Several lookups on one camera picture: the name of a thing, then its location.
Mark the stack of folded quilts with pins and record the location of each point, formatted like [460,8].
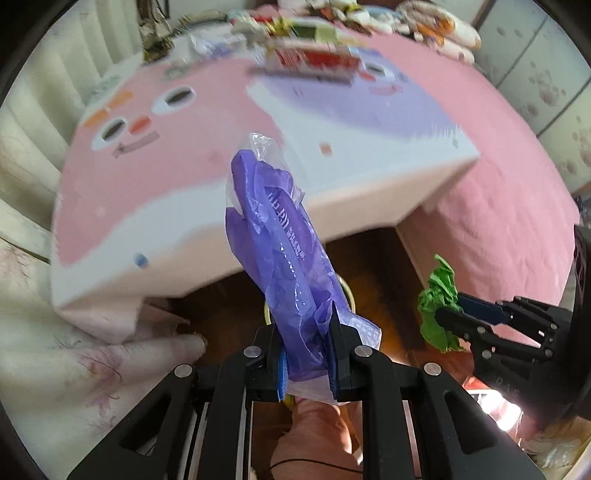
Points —
[443,27]

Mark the red and white carton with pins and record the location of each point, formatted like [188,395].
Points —
[314,62]

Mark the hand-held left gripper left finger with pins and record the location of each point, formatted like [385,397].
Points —
[281,378]

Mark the purple plastic bag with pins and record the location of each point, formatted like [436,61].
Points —
[286,258]

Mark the pale pink fringed blanket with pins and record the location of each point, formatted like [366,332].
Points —
[161,323]

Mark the white floral blanket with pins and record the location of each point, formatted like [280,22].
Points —
[69,369]

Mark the pile of packets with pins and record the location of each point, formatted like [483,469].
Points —
[295,21]

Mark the cream ribbed quilt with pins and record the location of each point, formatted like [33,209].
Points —
[46,92]

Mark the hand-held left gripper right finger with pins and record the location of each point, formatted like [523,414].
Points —
[339,364]

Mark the green paper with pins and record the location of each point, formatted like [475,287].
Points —
[436,295]

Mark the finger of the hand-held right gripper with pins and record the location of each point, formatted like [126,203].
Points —
[480,307]
[480,334]

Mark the wardrobe with paw print doors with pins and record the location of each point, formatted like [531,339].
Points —
[540,69]

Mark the pink bed blanket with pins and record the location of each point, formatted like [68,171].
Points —
[498,207]

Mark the pink printed tablecloth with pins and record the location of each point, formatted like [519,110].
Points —
[184,184]

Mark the black bin with yellow rim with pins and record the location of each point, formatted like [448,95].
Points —
[349,295]

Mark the person's left leg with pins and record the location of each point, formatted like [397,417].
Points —
[314,438]

